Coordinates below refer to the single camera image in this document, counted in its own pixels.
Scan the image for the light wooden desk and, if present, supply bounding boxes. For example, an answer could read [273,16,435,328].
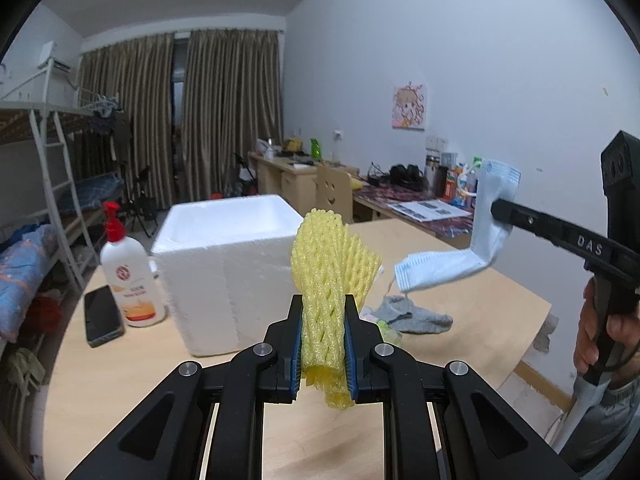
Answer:
[247,150,360,217]

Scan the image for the wooden smiley-face chair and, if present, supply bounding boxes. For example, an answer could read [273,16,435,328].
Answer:
[316,166,354,223]

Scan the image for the white styrofoam box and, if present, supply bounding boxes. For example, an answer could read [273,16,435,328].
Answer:
[152,195,303,356]

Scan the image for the blue surgical face mask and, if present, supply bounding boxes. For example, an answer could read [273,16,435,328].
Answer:
[394,160,521,294]

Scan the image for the yellow foam fruit net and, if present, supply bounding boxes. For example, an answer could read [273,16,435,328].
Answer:
[291,209,382,410]

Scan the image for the grey sock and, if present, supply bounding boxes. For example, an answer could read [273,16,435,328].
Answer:
[373,296,454,335]

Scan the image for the brown striped curtains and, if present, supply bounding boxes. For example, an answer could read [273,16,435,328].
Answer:
[79,28,283,209]

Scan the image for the anime girl wall poster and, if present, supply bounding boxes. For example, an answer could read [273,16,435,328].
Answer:
[392,82,426,130]

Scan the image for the lotion bottle red pump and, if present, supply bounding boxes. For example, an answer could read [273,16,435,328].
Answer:
[100,202,167,327]

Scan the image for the black headphones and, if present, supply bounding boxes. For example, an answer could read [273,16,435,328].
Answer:
[388,164,424,191]

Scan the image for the black smartphone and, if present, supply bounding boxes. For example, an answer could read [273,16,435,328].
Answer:
[84,286,125,348]

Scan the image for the black folding chair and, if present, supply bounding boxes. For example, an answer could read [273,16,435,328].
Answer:
[125,165,158,238]

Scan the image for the white metal bunk bed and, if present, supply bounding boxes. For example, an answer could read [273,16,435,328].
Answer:
[1,56,120,290]

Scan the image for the white air conditioner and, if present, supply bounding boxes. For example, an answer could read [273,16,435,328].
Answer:
[38,41,70,72]

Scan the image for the printed paper sheet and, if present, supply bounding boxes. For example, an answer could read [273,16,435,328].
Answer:
[387,200,472,223]

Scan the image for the person's right hand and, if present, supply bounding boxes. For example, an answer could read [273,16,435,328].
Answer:
[573,280,640,389]

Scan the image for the blue patterned quilt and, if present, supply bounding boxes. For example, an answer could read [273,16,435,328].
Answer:
[0,223,58,344]

